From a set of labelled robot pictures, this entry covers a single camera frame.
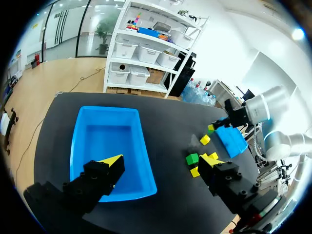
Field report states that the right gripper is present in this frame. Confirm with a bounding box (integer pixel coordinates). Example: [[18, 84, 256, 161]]
[[207, 98, 250, 134]]

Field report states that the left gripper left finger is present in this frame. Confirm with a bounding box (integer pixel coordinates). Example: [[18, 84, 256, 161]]
[[23, 154, 126, 215]]

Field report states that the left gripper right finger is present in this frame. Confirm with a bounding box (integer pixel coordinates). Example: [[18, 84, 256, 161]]
[[197, 154, 263, 215]]

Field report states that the small blue plastic bin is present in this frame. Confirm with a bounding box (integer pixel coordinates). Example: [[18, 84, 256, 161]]
[[214, 125, 249, 159]]

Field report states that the large blue plastic bin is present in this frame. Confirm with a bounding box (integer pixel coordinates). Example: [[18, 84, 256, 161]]
[[70, 106, 157, 203]]

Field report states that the green cube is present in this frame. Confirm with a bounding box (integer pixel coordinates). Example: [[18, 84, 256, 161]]
[[186, 153, 199, 166]]

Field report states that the white cable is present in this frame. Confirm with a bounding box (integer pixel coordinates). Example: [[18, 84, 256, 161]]
[[252, 123, 268, 162]]

